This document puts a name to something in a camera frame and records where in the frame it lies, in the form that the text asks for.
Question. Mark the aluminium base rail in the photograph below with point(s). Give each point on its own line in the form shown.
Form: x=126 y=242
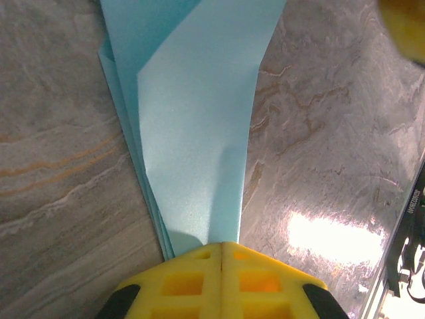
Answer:
x=391 y=307

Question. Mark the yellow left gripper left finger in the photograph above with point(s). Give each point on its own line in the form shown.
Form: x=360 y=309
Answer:
x=186 y=266

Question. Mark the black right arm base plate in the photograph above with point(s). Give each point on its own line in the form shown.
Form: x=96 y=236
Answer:
x=410 y=219

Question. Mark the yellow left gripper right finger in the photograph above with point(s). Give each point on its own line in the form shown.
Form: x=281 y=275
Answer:
x=259 y=266

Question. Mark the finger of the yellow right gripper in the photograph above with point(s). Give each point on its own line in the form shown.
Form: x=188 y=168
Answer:
x=406 y=26

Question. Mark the light blue paper sheet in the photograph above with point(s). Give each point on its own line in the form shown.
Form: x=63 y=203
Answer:
x=199 y=116

